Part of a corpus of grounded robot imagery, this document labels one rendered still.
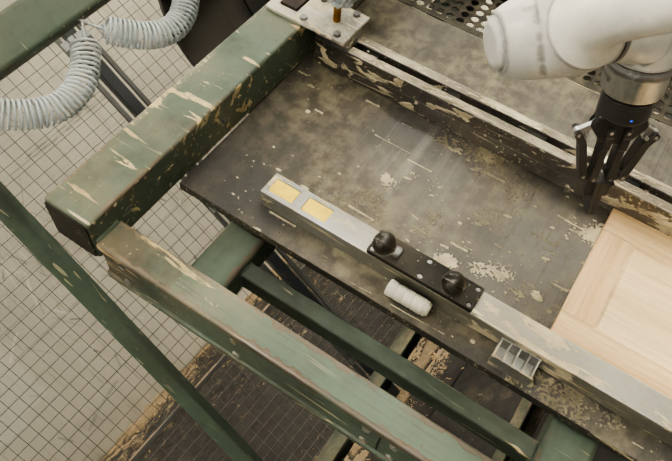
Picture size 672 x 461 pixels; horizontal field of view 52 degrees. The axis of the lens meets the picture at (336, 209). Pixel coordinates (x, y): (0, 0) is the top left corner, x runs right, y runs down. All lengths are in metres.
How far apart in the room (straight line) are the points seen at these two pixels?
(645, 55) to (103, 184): 0.83
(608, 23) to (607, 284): 0.58
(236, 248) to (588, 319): 0.62
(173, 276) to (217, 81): 0.39
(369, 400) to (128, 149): 0.58
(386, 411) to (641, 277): 0.53
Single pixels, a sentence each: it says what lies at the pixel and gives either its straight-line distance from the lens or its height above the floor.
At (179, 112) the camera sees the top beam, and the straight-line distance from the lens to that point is 1.29.
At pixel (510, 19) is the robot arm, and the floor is 1.70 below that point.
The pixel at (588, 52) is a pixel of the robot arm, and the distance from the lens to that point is 0.87.
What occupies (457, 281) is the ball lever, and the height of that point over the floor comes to 1.42.
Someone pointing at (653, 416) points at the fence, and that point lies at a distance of 1.18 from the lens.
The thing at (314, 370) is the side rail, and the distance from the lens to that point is 1.06.
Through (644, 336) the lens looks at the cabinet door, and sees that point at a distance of 1.27.
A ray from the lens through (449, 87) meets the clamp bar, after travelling 1.40.
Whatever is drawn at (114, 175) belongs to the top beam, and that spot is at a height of 1.83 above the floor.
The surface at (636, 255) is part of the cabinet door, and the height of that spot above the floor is 1.15.
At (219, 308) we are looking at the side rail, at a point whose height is 1.58.
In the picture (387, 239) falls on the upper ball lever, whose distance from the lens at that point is 1.05.
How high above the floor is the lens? 1.91
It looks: 18 degrees down
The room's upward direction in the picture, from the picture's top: 40 degrees counter-clockwise
